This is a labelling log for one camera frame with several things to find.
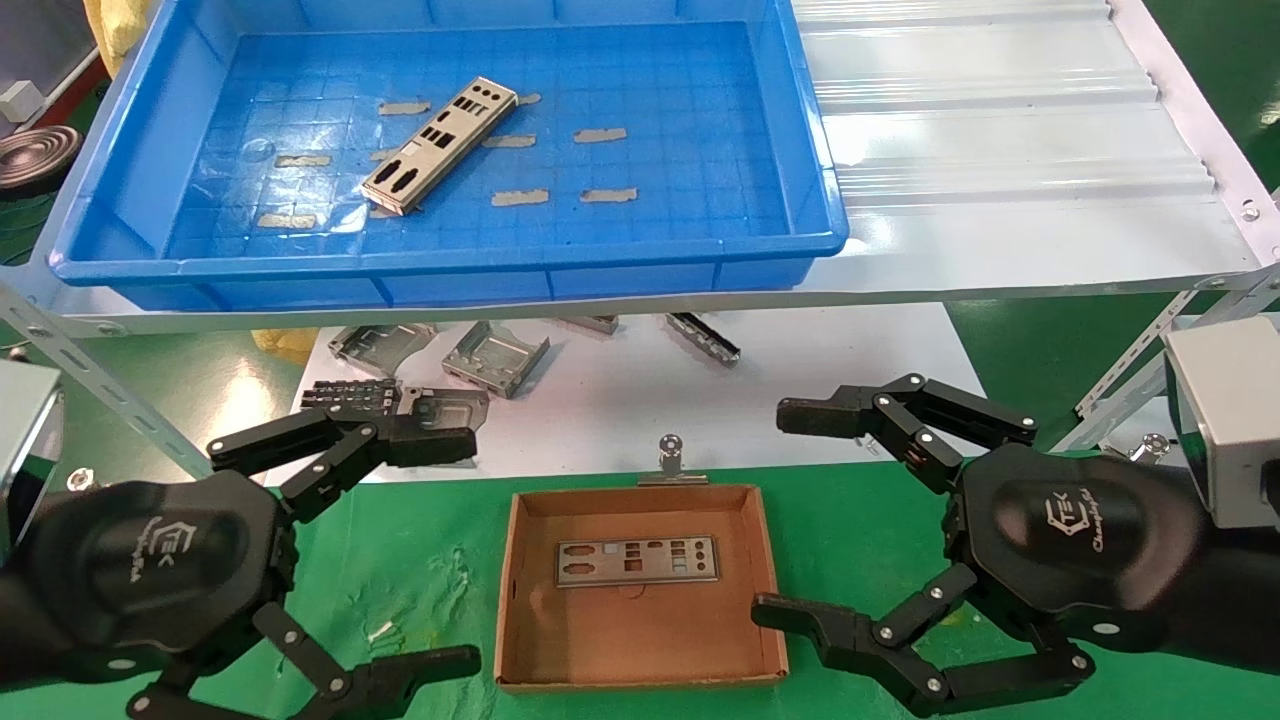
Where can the small white block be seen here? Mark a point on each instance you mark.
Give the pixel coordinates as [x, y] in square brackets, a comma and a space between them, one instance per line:
[15, 100]

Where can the black comb shaped part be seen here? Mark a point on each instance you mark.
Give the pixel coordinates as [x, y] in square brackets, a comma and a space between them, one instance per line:
[350, 395]

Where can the white metal shelf deck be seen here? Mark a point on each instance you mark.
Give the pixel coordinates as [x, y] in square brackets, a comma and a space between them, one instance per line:
[1000, 150]

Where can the silver sheet metal bracket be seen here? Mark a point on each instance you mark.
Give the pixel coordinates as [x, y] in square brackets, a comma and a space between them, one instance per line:
[495, 360]
[385, 348]

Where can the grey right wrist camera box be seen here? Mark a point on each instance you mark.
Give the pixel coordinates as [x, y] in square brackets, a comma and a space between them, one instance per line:
[1225, 400]

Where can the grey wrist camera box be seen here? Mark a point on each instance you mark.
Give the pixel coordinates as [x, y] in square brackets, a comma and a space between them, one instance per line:
[1225, 400]
[25, 430]

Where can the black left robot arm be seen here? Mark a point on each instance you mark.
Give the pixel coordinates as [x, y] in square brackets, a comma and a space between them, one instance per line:
[10, 630]

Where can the silver perforated IO shield plate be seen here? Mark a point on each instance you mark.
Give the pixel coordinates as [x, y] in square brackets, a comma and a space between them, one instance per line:
[705, 560]
[430, 160]

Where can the perforated grey shelf post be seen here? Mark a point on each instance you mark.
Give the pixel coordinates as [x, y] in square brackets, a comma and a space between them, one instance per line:
[90, 380]
[1150, 350]

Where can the green table cloth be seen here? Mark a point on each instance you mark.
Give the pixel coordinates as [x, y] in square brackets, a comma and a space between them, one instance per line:
[420, 560]

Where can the blue plastic tray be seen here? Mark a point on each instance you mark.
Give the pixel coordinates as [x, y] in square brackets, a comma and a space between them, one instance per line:
[700, 150]

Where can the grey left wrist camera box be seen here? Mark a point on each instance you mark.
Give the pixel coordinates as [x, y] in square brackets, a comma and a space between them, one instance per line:
[25, 430]

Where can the shallow brown cardboard box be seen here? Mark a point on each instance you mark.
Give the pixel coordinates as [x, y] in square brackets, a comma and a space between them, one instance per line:
[640, 640]

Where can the yellow plastic bag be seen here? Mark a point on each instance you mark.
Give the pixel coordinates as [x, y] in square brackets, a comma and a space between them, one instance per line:
[285, 342]
[120, 30]

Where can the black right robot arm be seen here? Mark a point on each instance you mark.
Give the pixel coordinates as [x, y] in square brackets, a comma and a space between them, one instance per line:
[1240, 600]

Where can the flat grey embossed metal plate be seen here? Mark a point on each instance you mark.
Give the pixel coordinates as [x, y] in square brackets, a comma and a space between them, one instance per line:
[455, 408]

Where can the small silver metal piece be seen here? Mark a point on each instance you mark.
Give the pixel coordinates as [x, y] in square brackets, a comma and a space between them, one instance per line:
[595, 324]

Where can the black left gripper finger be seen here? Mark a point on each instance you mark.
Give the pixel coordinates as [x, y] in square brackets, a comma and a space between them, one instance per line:
[420, 445]

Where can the black round ribbed disc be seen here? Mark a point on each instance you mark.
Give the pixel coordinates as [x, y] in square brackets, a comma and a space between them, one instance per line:
[35, 155]

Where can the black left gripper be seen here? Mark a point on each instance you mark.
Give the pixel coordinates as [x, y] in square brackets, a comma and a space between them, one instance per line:
[150, 570]

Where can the silver rail with black inside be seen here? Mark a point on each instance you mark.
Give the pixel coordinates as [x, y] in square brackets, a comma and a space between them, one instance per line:
[705, 340]

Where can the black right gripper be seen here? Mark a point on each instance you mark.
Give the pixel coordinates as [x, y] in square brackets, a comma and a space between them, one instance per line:
[1070, 540]

